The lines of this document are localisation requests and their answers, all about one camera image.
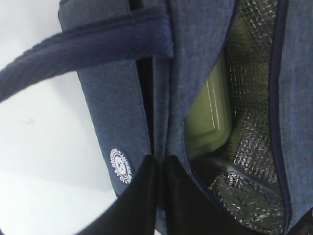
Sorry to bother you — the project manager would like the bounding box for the navy blue lunch bag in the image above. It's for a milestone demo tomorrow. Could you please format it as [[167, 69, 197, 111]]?
[[0, 0, 313, 235]]

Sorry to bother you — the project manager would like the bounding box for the green lidded glass container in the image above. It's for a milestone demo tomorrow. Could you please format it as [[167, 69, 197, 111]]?
[[185, 57, 232, 159]]

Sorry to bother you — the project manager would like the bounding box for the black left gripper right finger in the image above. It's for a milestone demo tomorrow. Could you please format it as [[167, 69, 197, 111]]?
[[162, 155, 222, 235]]

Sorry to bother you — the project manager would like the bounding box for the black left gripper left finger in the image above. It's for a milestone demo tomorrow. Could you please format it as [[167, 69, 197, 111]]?
[[0, 154, 158, 235]]

